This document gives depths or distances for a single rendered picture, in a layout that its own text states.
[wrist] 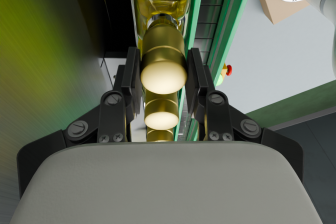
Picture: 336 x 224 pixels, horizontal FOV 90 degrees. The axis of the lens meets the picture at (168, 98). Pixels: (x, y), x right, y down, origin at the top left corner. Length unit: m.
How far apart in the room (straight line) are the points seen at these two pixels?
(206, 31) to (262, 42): 0.51
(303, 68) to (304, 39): 0.21
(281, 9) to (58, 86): 0.70
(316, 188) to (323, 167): 0.29
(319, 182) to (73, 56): 3.19
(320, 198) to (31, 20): 3.22
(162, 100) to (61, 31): 0.16
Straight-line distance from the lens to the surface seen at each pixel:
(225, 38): 0.37
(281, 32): 0.92
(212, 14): 0.42
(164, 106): 0.15
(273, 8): 0.74
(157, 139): 0.20
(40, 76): 0.21
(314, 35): 1.03
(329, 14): 0.54
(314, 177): 3.25
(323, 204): 3.21
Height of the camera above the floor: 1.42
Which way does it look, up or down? 39 degrees down
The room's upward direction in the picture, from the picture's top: 178 degrees clockwise
